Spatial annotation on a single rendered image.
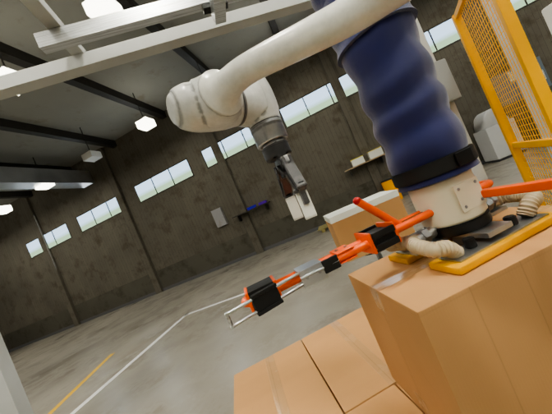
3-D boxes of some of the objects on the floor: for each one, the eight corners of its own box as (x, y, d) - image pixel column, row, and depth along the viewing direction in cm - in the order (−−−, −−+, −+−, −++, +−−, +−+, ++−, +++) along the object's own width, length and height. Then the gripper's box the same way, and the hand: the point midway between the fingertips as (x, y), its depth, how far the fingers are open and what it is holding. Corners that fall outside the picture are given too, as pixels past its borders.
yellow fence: (553, 261, 212) (447, 22, 215) (569, 258, 207) (461, 13, 210) (636, 322, 135) (469, -51, 138) (665, 319, 131) (492, -67, 133)
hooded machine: (514, 152, 795) (494, 107, 797) (531, 149, 729) (508, 100, 731) (485, 164, 815) (465, 120, 817) (498, 162, 749) (476, 114, 750)
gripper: (296, 121, 60) (333, 210, 59) (279, 152, 84) (305, 214, 84) (265, 133, 58) (303, 223, 58) (257, 160, 83) (283, 223, 83)
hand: (303, 214), depth 71 cm, fingers open, 13 cm apart
